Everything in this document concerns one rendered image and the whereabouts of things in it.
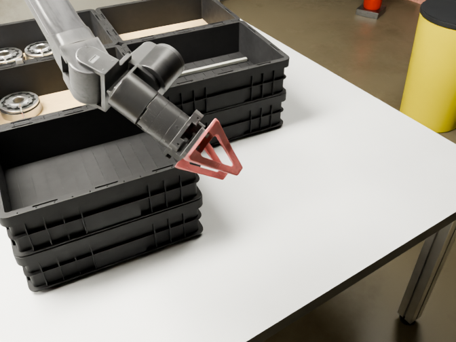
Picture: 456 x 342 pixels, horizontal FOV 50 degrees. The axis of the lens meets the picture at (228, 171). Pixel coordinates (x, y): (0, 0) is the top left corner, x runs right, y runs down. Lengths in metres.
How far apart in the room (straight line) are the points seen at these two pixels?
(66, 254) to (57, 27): 0.49
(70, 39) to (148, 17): 1.08
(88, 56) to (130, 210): 0.40
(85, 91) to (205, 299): 0.52
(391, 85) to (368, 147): 1.84
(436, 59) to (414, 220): 1.51
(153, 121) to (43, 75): 0.81
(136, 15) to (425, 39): 1.50
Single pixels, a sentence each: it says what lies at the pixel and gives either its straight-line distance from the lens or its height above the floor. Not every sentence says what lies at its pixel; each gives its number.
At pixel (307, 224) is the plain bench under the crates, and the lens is 1.19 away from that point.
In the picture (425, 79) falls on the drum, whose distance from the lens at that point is 2.74.
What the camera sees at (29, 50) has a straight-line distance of 1.69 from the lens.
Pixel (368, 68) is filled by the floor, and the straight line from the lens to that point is 3.44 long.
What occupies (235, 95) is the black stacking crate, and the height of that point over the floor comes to 0.86.
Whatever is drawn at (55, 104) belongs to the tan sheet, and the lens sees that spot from 1.43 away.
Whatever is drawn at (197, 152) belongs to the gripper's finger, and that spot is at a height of 1.16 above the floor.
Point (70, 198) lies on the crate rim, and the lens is 0.95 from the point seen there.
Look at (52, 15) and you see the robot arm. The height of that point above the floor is 1.26.
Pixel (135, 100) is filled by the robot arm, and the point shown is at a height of 1.19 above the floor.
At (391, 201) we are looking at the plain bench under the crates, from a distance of 1.30.
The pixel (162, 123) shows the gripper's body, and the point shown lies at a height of 1.17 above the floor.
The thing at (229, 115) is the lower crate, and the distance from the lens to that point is 1.36.
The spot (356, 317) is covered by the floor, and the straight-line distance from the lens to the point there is 1.91.
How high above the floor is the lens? 1.55
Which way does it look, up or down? 40 degrees down
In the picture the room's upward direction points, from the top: straight up
